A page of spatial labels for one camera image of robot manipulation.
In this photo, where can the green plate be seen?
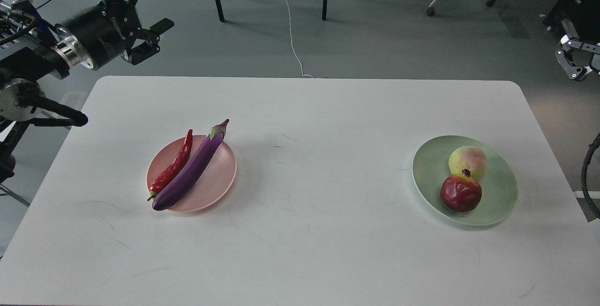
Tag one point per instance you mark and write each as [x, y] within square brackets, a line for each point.
[430, 169]

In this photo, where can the red chili pepper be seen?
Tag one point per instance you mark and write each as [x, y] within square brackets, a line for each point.
[174, 168]

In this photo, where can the yellow green peach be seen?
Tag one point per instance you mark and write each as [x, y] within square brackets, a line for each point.
[471, 158]

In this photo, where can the black equipment box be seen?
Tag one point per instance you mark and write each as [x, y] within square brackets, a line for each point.
[584, 15]

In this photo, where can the red pomegranate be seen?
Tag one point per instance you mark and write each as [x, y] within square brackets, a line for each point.
[461, 192]

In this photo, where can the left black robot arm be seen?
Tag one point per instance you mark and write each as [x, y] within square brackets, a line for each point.
[32, 48]

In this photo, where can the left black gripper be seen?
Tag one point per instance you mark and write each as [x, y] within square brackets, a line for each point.
[112, 28]

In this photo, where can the purple eggplant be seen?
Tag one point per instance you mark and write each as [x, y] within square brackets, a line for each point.
[184, 181]

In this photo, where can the pink plate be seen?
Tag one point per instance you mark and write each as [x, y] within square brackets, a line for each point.
[215, 181]

